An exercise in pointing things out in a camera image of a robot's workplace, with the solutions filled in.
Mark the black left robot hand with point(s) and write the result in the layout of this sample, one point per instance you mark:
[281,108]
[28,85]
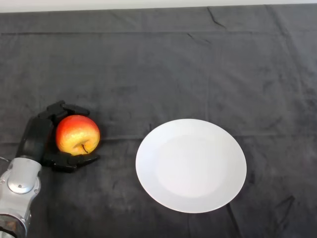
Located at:
[34,138]

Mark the red yellow apple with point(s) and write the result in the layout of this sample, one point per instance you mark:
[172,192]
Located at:
[76,134]

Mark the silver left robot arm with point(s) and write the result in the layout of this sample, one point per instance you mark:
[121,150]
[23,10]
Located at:
[19,188]

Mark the white round plate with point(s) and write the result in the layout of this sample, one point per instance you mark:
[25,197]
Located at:
[191,165]

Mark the black table cloth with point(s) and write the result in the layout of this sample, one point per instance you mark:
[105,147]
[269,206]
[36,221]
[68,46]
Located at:
[158,74]

